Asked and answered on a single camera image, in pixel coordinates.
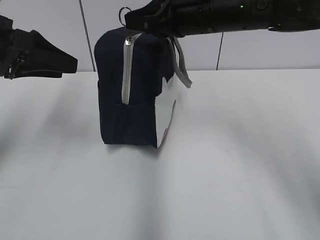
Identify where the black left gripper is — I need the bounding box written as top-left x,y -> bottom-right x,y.
0,15 -> 78,80

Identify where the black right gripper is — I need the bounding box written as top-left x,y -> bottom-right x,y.
124,0 -> 220,39

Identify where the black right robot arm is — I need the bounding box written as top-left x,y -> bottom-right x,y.
124,0 -> 320,38

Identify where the navy blue lunch bag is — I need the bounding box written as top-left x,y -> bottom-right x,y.
94,26 -> 192,148

